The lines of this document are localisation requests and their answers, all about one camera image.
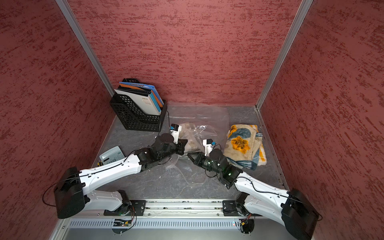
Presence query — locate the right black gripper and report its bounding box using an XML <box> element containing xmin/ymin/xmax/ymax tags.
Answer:
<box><xmin>188</xmin><ymin>151</ymin><xmax>223</xmax><ymax>175</ymax></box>

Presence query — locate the clear plastic vacuum bag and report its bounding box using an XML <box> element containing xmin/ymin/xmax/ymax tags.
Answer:
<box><xmin>166</xmin><ymin>103</ymin><xmax>230</xmax><ymax>187</ymax></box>

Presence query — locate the beige orange blue patterned blanket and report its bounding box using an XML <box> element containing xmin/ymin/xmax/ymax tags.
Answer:
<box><xmin>224</xmin><ymin>124</ymin><xmax>263</xmax><ymax>170</ymax></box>

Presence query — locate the orange white checkered blanket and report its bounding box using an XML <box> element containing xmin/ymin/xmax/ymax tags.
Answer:
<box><xmin>258</xmin><ymin>144</ymin><xmax>267</xmax><ymax>166</ymax></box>

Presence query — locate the cream green striped blanket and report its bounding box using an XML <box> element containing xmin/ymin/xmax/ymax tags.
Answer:
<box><xmin>179</xmin><ymin>123</ymin><xmax>207</xmax><ymax>153</ymax></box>

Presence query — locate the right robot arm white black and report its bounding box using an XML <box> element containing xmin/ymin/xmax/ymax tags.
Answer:
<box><xmin>187</xmin><ymin>149</ymin><xmax>320</xmax><ymax>240</ymax></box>

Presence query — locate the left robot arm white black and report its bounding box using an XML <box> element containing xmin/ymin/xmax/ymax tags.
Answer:
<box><xmin>54</xmin><ymin>134</ymin><xmax>188</xmax><ymax>219</ymax></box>

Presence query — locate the black mesh file holder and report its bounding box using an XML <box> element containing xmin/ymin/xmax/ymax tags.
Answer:
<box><xmin>110</xmin><ymin>78</ymin><xmax>168</xmax><ymax>132</ymax></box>

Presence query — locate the white booklet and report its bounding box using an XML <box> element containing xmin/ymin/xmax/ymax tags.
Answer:
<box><xmin>115</xmin><ymin>89</ymin><xmax>161</xmax><ymax>116</ymax></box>

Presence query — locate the grey desk calculator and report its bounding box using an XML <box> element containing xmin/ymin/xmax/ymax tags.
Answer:
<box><xmin>98</xmin><ymin>146</ymin><xmax>125</xmax><ymax>167</ymax></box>

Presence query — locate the blue folder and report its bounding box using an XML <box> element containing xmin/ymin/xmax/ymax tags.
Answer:
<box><xmin>119</xmin><ymin>82</ymin><xmax>164</xmax><ymax>108</ymax></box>

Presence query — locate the orange folder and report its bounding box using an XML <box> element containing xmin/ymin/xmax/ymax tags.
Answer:
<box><xmin>118</xmin><ymin>85</ymin><xmax>151</xmax><ymax>92</ymax></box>

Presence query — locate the left corner aluminium profile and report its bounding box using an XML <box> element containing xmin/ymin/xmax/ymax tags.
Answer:
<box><xmin>54</xmin><ymin>0</ymin><xmax>115</xmax><ymax>97</ymax></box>

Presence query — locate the corner aluminium profile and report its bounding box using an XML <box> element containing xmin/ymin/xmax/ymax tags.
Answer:
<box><xmin>54</xmin><ymin>0</ymin><xmax>115</xmax><ymax>97</ymax></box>
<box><xmin>256</xmin><ymin>0</ymin><xmax>313</xmax><ymax>112</ymax></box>

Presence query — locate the right corner aluminium profile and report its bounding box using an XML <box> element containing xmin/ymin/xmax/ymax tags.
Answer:
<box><xmin>256</xmin><ymin>0</ymin><xmax>313</xmax><ymax>112</ymax></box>

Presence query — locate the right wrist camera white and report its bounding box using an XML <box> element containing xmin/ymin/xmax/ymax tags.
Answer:
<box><xmin>203</xmin><ymin>139</ymin><xmax>216</xmax><ymax>157</ymax></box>

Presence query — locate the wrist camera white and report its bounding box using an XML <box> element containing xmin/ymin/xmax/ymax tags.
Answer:
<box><xmin>170</xmin><ymin>124</ymin><xmax>182</xmax><ymax>144</ymax></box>
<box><xmin>203</xmin><ymin>139</ymin><xmax>216</xmax><ymax>157</ymax></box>

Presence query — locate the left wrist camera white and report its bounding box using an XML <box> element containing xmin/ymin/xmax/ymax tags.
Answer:
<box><xmin>170</xmin><ymin>124</ymin><xmax>182</xmax><ymax>144</ymax></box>

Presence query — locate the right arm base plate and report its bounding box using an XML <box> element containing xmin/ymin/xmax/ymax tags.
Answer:
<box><xmin>222</xmin><ymin>200</ymin><xmax>250</xmax><ymax>217</ymax></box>

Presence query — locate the aluminium front rail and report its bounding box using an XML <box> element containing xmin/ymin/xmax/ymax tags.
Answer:
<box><xmin>61</xmin><ymin>197</ymin><xmax>301</xmax><ymax>219</ymax></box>

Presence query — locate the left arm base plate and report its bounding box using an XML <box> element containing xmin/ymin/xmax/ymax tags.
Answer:
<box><xmin>104</xmin><ymin>200</ymin><xmax>147</xmax><ymax>217</ymax></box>

